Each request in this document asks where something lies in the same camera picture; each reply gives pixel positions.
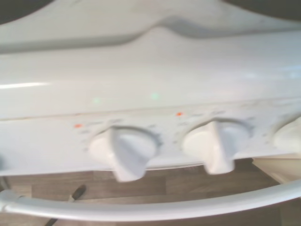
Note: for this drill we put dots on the white door cabinet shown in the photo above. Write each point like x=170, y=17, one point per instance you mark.
x=282, y=169

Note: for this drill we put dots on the white electric stove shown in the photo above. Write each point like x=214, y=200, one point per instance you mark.
x=150, y=70

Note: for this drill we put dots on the white burner control knob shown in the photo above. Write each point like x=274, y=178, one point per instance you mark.
x=124, y=150
x=216, y=146
x=289, y=139

